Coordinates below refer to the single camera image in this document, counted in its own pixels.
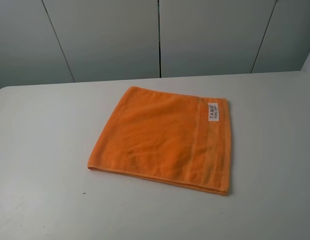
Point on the orange terry towel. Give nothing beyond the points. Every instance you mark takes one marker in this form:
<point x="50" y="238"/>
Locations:
<point x="167" y="138"/>

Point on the white towel label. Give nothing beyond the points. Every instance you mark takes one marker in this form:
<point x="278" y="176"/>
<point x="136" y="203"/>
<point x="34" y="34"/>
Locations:
<point x="213" y="112"/>

